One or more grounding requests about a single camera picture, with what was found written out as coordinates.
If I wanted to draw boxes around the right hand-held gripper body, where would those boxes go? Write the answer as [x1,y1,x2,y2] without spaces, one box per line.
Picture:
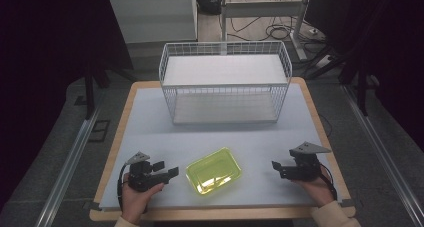
[280,140,333,183]

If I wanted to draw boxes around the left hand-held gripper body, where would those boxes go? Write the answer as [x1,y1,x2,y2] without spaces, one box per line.
[125,151,172,193]

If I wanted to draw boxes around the person's left hand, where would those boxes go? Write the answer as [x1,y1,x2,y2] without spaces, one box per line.
[120,172,165,226]

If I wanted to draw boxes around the person's right hand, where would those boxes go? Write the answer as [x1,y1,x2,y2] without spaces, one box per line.
[294,166,336,208]

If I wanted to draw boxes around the grey table mat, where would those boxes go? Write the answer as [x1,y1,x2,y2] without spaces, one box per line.
[98,83,352,211]

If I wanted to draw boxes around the yellow-green transparent tray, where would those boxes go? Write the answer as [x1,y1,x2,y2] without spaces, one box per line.
[184,146,243,196]

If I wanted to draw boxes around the dark floor plate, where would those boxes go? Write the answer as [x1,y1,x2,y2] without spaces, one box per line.
[87,119,111,144]

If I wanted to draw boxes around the black stand leg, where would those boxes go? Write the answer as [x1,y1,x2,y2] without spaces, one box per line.
[355,65,372,117]
[82,66,112,120]

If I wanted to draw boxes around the white power strip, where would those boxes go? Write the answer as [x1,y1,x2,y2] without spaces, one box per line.
[314,54,335,70]

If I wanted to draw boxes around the dark curtain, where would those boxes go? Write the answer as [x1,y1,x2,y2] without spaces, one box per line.
[304,0,424,151]
[0,0,134,208]

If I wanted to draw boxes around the white cabinet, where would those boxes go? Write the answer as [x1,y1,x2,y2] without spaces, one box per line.
[107,0,199,45]

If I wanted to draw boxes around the black bag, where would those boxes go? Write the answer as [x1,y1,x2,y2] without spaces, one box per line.
[195,0,223,16]

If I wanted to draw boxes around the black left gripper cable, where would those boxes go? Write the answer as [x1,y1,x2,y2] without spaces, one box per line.
[116,162,132,212]

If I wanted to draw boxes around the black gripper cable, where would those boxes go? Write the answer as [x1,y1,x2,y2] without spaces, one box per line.
[319,164,338,202]
[116,162,132,212]

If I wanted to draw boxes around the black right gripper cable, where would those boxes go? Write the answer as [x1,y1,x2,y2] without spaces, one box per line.
[319,164,338,202]

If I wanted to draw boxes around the aluminium floor rail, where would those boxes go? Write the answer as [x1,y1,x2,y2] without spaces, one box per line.
[34,106,102,227]
[342,84,424,227]

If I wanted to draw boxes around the white wire shelf rack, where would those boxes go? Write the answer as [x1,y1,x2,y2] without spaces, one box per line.
[158,40,294,126]

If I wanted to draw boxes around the black floor cables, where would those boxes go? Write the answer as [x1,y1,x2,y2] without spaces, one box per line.
[229,16,329,56]

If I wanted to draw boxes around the white metal desk frame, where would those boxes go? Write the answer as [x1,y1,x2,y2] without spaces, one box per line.
[219,0,314,62]

